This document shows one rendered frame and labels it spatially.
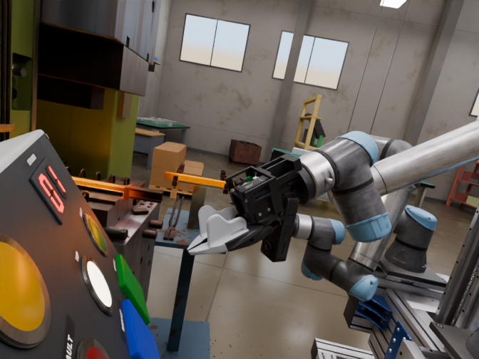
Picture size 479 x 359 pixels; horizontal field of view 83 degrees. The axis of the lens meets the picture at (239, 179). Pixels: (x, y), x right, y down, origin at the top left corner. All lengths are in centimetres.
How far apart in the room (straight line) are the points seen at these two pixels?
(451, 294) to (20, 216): 120
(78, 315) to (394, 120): 954
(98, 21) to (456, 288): 126
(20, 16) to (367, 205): 69
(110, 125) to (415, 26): 958
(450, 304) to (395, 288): 19
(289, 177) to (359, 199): 14
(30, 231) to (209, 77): 899
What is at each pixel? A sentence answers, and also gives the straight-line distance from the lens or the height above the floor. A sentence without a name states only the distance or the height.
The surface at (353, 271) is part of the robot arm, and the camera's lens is 86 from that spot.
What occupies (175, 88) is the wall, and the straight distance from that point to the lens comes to 940.
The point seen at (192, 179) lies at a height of 98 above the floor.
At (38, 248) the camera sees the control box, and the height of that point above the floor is 116.
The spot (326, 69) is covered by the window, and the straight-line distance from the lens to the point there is 914.
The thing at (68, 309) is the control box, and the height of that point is 112.
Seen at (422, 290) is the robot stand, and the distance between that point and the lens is 137.
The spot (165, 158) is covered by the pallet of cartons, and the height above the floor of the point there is 55.
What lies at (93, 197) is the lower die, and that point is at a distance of 81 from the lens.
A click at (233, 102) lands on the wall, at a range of 894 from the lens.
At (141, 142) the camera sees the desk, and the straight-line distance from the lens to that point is 553.
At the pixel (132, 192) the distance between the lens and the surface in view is 84.
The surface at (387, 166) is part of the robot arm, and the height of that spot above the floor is 122.
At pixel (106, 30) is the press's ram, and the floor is 138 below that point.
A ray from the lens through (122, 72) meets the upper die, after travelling 70.
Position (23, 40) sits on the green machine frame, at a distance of 68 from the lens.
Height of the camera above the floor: 126
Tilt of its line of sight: 12 degrees down
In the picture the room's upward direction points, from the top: 11 degrees clockwise
